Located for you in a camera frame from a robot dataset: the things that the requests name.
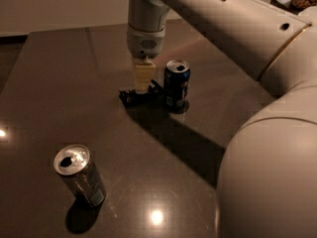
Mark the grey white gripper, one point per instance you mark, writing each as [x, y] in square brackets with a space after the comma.
[144, 43]

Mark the black rxbar chocolate bar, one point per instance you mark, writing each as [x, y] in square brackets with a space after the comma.
[131, 97]

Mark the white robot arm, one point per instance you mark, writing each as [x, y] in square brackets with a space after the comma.
[251, 128]

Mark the blue pepsi can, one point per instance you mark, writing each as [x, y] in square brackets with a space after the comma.
[175, 85]

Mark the silver grey drink can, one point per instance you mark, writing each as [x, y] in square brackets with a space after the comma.
[75, 166]

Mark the dark box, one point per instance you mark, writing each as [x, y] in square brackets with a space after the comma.
[285, 5]

